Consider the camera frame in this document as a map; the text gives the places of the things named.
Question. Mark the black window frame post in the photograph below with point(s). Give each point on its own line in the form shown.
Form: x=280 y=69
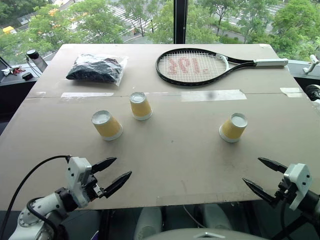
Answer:
x=180 y=21

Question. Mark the black side desk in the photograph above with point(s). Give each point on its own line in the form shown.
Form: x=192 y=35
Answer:
x=15 y=87

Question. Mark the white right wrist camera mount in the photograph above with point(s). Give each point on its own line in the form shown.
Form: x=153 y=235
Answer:
x=298 y=183

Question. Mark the black tennis racket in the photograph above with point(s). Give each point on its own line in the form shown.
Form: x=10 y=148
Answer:
x=197 y=66

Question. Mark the yellow paper cup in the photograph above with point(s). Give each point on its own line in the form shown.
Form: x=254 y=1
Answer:
x=233 y=127
x=107 y=126
x=140 y=106

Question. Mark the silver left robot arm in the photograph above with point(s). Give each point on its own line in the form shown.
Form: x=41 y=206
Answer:
x=37 y=212

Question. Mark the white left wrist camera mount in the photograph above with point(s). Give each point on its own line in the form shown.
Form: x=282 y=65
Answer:
x=76 y=180

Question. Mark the small black puck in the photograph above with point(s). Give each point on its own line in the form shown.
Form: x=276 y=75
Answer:
x=27 y=76

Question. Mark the plastic bag of dark items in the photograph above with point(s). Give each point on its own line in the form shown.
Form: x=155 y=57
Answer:
x=96 y=68

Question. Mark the grey robot torso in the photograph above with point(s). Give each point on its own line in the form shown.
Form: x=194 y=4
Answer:
x=197 y=235

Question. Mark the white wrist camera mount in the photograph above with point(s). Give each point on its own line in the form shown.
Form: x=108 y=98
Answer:
x=76 y=180
x=298 y=183

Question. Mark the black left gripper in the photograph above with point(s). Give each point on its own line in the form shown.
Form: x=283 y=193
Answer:
x=93 y=188

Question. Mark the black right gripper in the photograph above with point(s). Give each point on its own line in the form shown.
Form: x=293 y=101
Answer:
x=285 y=191

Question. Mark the black and white clamp device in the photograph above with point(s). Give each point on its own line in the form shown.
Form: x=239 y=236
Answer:
x=313 y=93

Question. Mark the red and white small clutter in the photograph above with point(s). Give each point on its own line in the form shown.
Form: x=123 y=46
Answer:
x=11 y=71

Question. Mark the black round device on stand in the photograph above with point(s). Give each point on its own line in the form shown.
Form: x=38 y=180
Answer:
x=35 y=58

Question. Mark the clear tape strip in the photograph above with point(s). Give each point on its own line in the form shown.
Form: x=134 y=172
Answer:
x=291 y=91
x=212 y=95
x=86 y=95

